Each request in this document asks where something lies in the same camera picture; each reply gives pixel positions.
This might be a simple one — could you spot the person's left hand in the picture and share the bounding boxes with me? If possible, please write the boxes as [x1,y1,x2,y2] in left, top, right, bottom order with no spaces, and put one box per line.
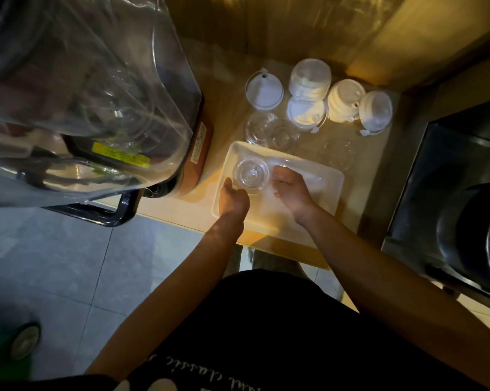
[218,176,250,231]

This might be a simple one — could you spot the person's right hand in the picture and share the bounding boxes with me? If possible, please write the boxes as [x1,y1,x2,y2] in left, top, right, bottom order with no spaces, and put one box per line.
[271,165,317,224]

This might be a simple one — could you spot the white plastic tray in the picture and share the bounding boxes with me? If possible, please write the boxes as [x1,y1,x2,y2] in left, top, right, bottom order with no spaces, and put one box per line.
[211,140,345,249]

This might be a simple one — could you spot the tall stack of white lids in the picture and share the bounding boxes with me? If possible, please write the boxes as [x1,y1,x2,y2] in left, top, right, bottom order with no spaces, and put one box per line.
[288,58,332,102]

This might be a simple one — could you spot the person's left forearm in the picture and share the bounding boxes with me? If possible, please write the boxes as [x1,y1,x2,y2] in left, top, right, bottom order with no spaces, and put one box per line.
[84,217,245,383]

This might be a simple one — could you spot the person's right forearm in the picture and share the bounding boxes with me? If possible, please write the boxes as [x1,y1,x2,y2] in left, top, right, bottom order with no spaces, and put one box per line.
[295,205,490,391]

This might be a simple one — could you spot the person's grey trousers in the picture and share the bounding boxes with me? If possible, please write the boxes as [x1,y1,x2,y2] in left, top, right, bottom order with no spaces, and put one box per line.
[224,244,311,281]

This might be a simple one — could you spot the person's black shirt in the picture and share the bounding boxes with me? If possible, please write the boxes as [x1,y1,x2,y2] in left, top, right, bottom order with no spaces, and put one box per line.
[15,268,490,391]

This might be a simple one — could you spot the steel pot machine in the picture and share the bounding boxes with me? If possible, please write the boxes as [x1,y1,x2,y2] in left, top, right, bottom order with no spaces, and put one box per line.
[381,97,490,318]

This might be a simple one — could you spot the steel round pot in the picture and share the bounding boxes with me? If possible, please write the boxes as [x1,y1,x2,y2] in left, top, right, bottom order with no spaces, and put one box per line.
[436,181,490,298]

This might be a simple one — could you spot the blender with clear cover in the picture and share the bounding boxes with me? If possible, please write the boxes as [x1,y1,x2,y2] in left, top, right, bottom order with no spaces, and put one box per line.
[0,0,203,208]

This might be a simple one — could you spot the black cover handle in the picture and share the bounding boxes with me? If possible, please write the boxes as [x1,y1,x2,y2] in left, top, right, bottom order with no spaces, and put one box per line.
[43,189,144,228]

